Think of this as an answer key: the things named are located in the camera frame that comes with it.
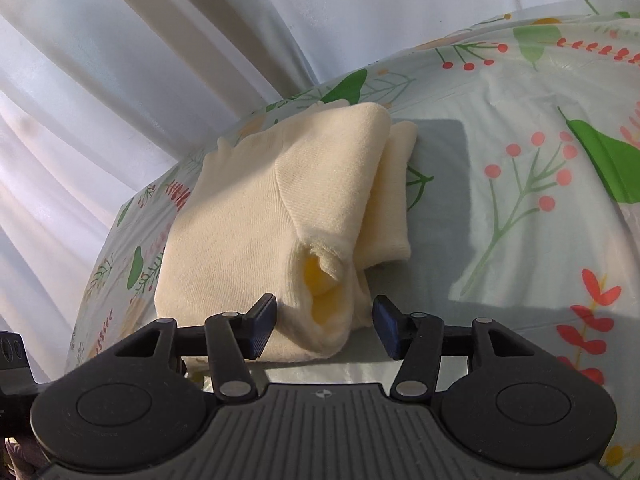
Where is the white sheer curtain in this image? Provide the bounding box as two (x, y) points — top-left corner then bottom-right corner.
(0, 0), (640, 380)

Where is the floral bed sheet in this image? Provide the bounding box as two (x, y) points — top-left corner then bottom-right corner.
(64, 0), (640, 480)

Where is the cream knit sweater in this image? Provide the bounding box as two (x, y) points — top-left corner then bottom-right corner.
(154, 100), (418, 362)

